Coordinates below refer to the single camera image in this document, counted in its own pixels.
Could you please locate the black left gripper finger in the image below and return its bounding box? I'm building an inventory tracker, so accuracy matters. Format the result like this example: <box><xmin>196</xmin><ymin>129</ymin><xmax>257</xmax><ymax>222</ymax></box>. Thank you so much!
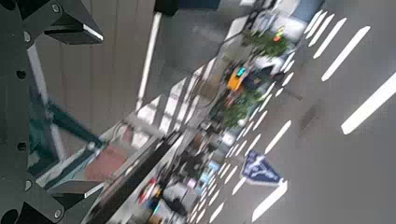
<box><xmin>17</xmin><ymin>0</ymin><xmax>105</xmax><ymax>48</ymax></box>
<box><xmin>0</xmin><ymin>179</ymin><xmax>106</xmax><ymax>224</ymax></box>

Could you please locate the grey and teal plastic crate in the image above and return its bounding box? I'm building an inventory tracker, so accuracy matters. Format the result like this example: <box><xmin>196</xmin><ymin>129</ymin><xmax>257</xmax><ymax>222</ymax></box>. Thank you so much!
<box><xmin>27</xmin><ymin>46</ymin><xmax>106</xmax><ymax>180</ymax></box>

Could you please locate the red and colourful object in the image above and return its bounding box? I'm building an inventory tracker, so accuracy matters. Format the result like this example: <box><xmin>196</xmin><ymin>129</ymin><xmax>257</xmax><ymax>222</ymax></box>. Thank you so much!
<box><xmin>138</xmin><ymin>178</ymin><xmax>162</xmax><ymax>204</ymax></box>

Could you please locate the slanted grey metal pole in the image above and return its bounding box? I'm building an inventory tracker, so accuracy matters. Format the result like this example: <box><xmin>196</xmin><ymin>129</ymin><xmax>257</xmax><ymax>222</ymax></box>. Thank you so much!
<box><xmin>135</xmin><ymin>12</ymin><xmax>163</xmax><ymax>111</ymax></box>

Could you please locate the yellow vehicle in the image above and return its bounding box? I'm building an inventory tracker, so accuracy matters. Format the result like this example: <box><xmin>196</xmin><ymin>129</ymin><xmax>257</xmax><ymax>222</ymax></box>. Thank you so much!
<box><xmin>226</xmin><ymin>66</ymin><xmax>248</xmax><ymax>91</ymax></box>

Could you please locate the green potted plant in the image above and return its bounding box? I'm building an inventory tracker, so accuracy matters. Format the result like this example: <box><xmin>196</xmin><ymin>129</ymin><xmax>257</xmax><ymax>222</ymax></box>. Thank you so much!
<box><xmin>222</xmin><ymin>91</ymin><xmax>262</xmax><ymax>129</ymax></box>
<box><xmin>242</xmin><ymin>29</ymin><xmax>289</xmax><ymax>59</ymax></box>

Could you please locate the blue hanging sign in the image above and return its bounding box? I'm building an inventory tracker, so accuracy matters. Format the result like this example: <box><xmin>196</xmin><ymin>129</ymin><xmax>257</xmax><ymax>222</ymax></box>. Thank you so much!
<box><xmin>241</xmin><ymin>149</ymin><xmax>284</xmax><ymax>187</ymax></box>

